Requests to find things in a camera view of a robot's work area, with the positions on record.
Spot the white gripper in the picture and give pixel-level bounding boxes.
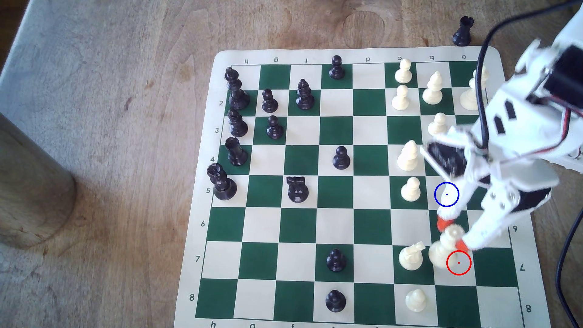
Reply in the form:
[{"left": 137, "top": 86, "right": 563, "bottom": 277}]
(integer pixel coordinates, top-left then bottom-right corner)
[{"left": 436, "top": 155, "right": 561, "bottom": 252}]

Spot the white queen chess piece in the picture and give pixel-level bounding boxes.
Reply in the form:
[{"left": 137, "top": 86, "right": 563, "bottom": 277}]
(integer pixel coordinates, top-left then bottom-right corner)
[{"left": 428, "top": 224, "right": 466, "bottom": 268}]

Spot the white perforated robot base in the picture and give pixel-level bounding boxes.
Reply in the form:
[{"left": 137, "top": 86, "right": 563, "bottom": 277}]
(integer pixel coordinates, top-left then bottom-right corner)
[{"left": 549, "top": 148, "right": 583, "bottom": 174}]

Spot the white pawn chess piece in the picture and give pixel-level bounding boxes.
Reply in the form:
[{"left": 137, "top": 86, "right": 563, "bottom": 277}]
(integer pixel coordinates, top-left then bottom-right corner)
[
  {"left": 429, "top": 112, "right": 449, "bottom": 136},
  {"left": 401, "top": 177, "right": 421, "bottom": 202},
  {"left": 394, "top": 59, "right": 413, "bottom": 84},
  {"left": 391, "top": 85, "right": 410, "bottom": 111},
  {"left": 405, "top": 289, "right": 427, "bottom": 313}
]

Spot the white knight chess piece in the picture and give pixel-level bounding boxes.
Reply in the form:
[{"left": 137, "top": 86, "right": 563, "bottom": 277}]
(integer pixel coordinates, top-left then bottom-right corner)
[{"left": 398, "top": 241, "right": 427, "bottom": 271}]

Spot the white bishop chess piece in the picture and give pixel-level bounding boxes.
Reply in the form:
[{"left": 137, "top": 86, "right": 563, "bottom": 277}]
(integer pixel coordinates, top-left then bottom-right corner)
[
  {"left": 397, "top": 140, "right": 419, "bottom": 172},
  {"left": 422, "top": 71, "right": 444, "bottom": 105}
]

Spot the white king chess piece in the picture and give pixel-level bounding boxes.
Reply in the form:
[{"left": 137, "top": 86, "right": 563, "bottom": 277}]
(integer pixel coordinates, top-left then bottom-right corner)
[{"left": 459, "top": 67, "right": 490, "bottom": 111}]

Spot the green and white chess mat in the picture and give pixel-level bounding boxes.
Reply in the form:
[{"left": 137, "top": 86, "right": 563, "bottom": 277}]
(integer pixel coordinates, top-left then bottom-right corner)
[{"left": 173, "top": 46, "right": 552, "bottom": 328}]

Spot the black pawn chess piece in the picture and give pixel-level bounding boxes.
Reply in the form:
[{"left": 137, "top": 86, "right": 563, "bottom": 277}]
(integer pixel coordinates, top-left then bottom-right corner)
[
  {"left": 329, "top": 55, "right": 345, "bottom": 80},
  {"left": 266, "top": 115, "right": 284, "bottom": 140},
  {"left": 326, "top": 290, "right": 347, "bottom": 313},
  {"left": 261, "top": 89, "right": 279, "bottom": 114},
  {"left": 332, "top": 146, "right": 351, "bottom": 170},
  {"left": 326, "top": 249, "right": 347, "bottom": 272}
]

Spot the black rook chess piece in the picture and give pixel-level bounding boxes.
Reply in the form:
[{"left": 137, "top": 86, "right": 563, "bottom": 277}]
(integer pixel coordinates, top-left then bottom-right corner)
[
  {"left": 452, "top": 16, "right": 475, "bottom": 47},
  {"left": 225, "top": 137, "right": 248, "bottom": 166}
]

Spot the black knight chess piece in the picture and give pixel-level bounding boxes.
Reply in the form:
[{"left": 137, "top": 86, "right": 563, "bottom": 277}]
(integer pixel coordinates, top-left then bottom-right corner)
[{"left": 286, "top": 176, "right": 309, "bottom": 204}]

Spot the black bishop chess piece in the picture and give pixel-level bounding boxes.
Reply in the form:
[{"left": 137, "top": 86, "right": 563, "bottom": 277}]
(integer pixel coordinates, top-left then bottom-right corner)
[
  {"left": 296, "top": 79, "right": 315, "bottom": 110},
  {"left": 227, "top": 108, "right": 249, "bottom": 138}
]

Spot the black queen chess piece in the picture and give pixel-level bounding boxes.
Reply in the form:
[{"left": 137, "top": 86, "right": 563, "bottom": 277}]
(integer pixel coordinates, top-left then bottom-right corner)
[{"left": 206, "top": 163, "right": 237, "bottom": 201}]

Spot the black king chess piece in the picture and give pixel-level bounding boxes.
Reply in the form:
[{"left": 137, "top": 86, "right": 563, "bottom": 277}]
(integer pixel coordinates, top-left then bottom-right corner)
[{"left": 224, "top": 67, "right": 250, "bottom": 110}]

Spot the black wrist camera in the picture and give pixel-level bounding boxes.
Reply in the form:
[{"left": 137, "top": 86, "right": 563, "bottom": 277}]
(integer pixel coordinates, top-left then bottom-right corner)
[{"left": 420, "top": 139, "right": 472, "bottom": 180}]

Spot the round wooden post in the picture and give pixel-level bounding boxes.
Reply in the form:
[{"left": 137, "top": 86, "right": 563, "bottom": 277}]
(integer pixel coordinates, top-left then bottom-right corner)
[{"left": 0, "top": 111, "right": 77, "bottom": 250}]

